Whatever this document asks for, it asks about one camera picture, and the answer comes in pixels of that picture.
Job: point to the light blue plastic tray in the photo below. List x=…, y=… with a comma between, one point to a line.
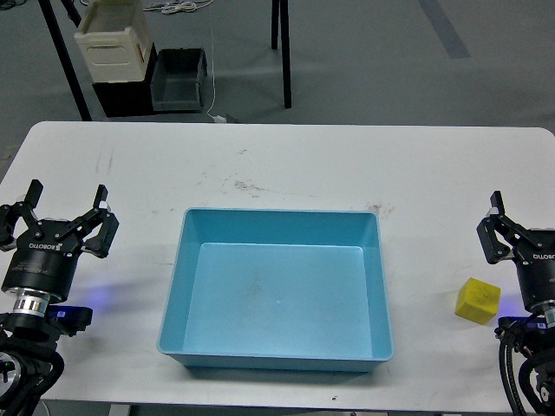
x=284, y=290

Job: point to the black table leg left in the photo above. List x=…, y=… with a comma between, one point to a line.
x=64, y=58

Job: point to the black table legs centre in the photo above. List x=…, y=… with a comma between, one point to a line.
x=280, y=38

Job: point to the yellow wooden block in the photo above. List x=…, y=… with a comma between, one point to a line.
x=477, y=301

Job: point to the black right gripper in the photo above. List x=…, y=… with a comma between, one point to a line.
x=503, y=239

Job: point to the dark grey open bin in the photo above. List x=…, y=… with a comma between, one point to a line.
x=177, y=81

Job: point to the cream plastic crate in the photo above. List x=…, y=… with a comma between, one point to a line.
x=114, y=40

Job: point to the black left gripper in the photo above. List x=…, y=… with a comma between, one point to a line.
x=47, y=253

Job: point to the black crate under cream crate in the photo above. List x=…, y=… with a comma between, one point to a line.
x=130, y=98

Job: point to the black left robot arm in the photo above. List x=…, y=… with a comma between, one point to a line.
x=30, y=363

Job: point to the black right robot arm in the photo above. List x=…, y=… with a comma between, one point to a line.
x=526, y=344

